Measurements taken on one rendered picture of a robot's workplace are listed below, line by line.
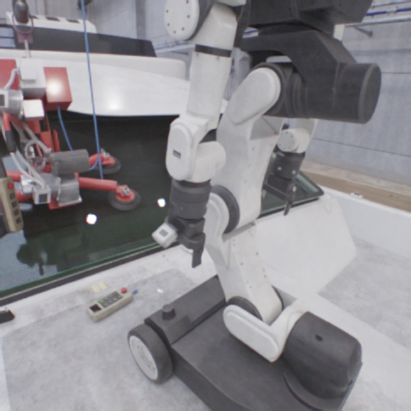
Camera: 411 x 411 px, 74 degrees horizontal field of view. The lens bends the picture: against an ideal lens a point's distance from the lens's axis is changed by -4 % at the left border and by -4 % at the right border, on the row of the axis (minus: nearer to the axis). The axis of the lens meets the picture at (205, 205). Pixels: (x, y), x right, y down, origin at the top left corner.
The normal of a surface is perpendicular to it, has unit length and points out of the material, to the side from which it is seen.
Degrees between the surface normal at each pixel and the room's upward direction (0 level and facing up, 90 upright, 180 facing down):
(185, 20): 90
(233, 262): 90
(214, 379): 0
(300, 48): 90
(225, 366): 0
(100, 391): 0
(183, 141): 90
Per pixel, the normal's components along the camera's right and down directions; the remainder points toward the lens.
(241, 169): -0.69, 0.26
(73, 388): 0.02, -0.92
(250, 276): 0.63, -0.22
